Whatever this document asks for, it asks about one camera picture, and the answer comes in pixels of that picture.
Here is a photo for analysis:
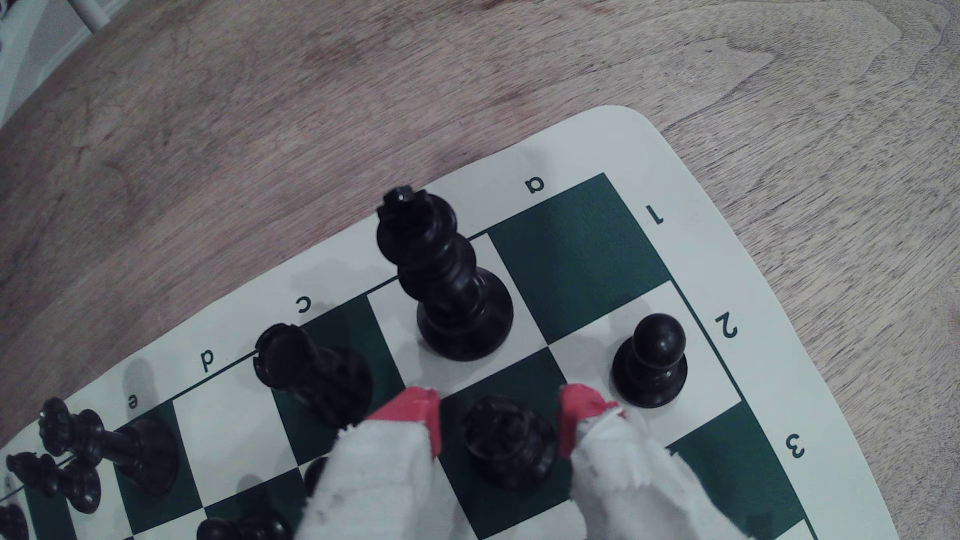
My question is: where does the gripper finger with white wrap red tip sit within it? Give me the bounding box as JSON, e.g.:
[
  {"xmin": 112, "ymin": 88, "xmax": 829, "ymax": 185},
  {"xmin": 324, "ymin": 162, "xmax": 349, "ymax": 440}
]
[
  {"xmin": 559, "ymin": 384, "xmax": 755, "ymax": 540},
  {"xmin": 296, "ymin": 387, "xmax": 460, "ymax": 540}
]

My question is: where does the black chess rook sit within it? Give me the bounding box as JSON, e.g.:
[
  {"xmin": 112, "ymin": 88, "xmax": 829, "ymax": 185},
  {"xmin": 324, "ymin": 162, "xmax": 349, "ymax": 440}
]
[{"xmin": 461, "ymin": 395, "xmax": 560, "ymax": 492}]

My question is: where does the black chess bishop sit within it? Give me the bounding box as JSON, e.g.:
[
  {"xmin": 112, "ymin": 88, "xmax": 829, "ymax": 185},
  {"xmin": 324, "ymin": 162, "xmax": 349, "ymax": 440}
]
[{"xmin": 252, "ymin": 322, "xmax": 375, "ymax": 429}]

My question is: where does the black chess pawn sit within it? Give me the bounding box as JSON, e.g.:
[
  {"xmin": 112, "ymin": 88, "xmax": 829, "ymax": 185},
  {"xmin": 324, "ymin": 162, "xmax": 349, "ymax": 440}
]
[{"xmin": 611, "ymin": 312, "xmax": 689, "ymax": 410}]

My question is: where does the black chess piece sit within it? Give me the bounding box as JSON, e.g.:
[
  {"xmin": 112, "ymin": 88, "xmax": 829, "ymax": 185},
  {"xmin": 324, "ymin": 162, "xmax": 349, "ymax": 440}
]
[
  {"xmin": 6, "ymin": 451, "xmax": 102, "ymax": 515},
  {"xmin": 0, "ymin": 504, "xmax": 30, "ymax": 540},
  {"xmin": 196, "ymin": 511, "xmax": 294, "ymax": 540}
]

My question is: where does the black chess king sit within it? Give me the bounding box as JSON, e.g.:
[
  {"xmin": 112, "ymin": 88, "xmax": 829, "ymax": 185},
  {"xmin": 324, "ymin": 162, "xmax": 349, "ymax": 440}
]
[{"xmin": 375, "ymin": 185, "xmax": 516, "ymax": 363}]

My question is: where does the black chess queen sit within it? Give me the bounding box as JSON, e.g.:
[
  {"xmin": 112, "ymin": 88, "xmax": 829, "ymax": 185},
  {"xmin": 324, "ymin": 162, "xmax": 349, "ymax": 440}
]
[{"xmin": 37, "ymin": 397, "xmax": 180, "ymax": 496}]

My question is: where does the green white chessboard mat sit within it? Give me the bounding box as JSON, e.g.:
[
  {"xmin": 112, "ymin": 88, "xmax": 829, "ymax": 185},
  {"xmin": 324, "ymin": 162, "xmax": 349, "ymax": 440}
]
[{"xmin": 0, "ymin": 105, "xmax": 901, "ymax": 540}]

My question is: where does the white furniture leg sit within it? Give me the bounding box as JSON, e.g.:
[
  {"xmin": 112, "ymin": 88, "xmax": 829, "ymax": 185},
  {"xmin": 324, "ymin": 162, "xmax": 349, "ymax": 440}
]
[{"xmin": 67, "ymin": 0, "xmax": 114, "ymax": 33}]

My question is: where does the white furniture panel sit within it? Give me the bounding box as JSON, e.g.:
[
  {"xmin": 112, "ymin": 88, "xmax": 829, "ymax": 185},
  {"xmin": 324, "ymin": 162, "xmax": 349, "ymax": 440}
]
[{"xmin": 0, "ymin": 0, "xmax": 80, "ymax": 125}]

